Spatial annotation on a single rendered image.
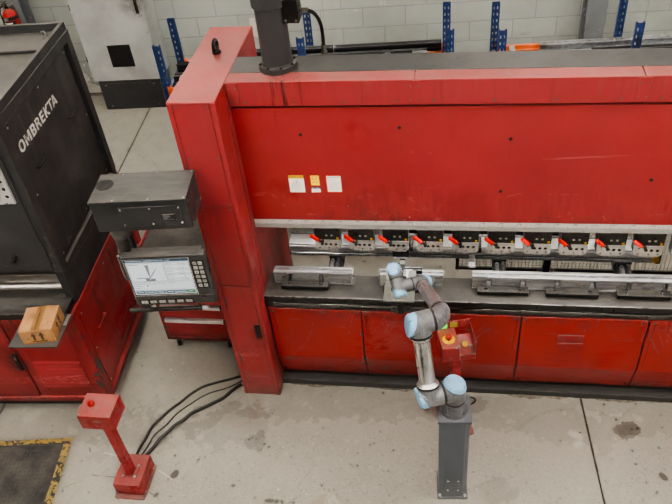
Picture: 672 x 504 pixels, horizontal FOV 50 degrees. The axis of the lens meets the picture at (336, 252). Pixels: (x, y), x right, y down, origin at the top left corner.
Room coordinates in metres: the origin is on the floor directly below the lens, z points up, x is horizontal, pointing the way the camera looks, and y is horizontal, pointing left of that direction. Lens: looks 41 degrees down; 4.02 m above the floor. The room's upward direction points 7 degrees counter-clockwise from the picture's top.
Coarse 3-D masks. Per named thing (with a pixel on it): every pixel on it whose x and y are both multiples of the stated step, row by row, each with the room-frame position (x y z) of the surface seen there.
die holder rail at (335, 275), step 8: (280, 272) 3.35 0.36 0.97; (288, 272) 3.34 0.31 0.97; (296, 272) 3.33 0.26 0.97; (304, 272) 3.32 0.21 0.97; (312, 272) 3.31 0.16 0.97; (320, 272) 3.30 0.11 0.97; (328, 272) 3.29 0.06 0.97; (336, 272) 3.29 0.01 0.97; (344, 272) 3.28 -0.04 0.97; (352, 272) 3.27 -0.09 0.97; (280, 280) 3.35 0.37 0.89; (304, 280) 3.32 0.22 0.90; (312, 280) 3.31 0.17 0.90; (320, 280) 3.32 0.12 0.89; (328, 280) 3.29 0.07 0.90; (336, 280) 3.28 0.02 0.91; (344, 280) 3.27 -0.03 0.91; (352, 280) 3.29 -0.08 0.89
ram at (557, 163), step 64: (256, 128) 3.34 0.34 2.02; (320, 128) 3.26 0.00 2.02; (384, 128) 3.20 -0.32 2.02; (448, 128) 3.13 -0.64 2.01; (512, 128) 3.06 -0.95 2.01; (576, 128) 3.00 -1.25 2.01; (640, 128) 2.94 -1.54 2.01; (256, 192) 3.35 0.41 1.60; (320, 192) 3.27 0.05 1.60; (384, 192) 3.20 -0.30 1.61; (448, 192) 3.13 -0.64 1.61; (512, 192) 3.06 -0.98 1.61; (576, 192) 2.99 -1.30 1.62; (640, 192) 2.92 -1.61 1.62
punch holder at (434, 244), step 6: (420, 234) 3.16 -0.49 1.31; (426, 234) 3.15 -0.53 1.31; (432, 234) 3.14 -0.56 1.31; (438, 234) 3.14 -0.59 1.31; (426, 240) 3.15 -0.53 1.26; (432, 240) 3.14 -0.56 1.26; (438, 240) 3.14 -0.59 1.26; (420, 246) 3.15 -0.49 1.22; (432, 246) 3.15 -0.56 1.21; (438, 246) 3.14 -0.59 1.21
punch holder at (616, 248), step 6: (600, 234) 2.95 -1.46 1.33; (606, 234) 2.95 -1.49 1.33; (612, 234) 2.94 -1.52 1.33; (618, 234) 2.93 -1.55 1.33; (624, 234) 2.93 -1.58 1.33; (600, 240) 2.95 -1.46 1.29; (606, 240) 2.94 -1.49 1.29; (612, 240) 2.94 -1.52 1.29; (618, 240) 2.93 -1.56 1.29; (624, 240) 2.93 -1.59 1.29; (594, 246) 3.03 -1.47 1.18; (600, 246) 2.95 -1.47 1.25; (612, 246) 2.93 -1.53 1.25; (618, 246) 2.93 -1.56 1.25; (624, 246) 2.92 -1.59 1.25; (600, 252) 2.95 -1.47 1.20; (606, 252) 2.94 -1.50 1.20; (612, 252) 2.93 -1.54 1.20; (618, 252) 2.93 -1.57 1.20
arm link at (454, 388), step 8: (448, 376) 2.36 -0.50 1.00; (456, 376) 2.36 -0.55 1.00; (440, 384) 2.33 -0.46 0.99; (448, 384) 2.31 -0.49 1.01; (456, 384) 2.31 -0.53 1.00; (464, 384) 2.31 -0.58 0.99; (448, 392) 2.28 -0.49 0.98; (456, 392) 2.27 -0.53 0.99; (464, 392) 2.28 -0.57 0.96; (448, 400) 2.26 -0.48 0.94; (456, 400) 2.27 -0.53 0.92; (464, 400) 2.29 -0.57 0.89
